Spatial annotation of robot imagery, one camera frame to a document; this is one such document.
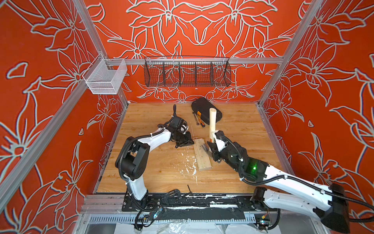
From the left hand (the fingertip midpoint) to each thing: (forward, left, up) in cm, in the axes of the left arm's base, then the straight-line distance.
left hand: (194, 141), depth 88 cm
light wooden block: (-8, -5, -4) cm, 10 cm away
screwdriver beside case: (+21, -2, -7) cm, 22 cm away
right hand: (-7, -7, +15) cm, 18 cm away
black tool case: (+33, -4, -3) cm, 33 cm away
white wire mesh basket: (+31, +61, +24) cm, 73 cm away
